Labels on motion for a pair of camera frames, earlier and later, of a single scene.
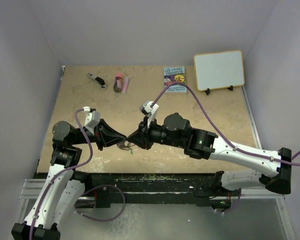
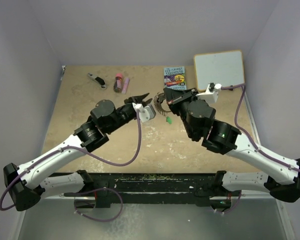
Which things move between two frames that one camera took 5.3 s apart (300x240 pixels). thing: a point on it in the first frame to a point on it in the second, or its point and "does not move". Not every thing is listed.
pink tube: [125, 85] does not move
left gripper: [106, 136] to [135, 99]
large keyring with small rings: [125, 145] to [158, 105]
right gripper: [141, 137] to [175, 97]
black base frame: [106, 189] does not move
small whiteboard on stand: [218, 70] does not move
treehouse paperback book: [172, 74] does not move
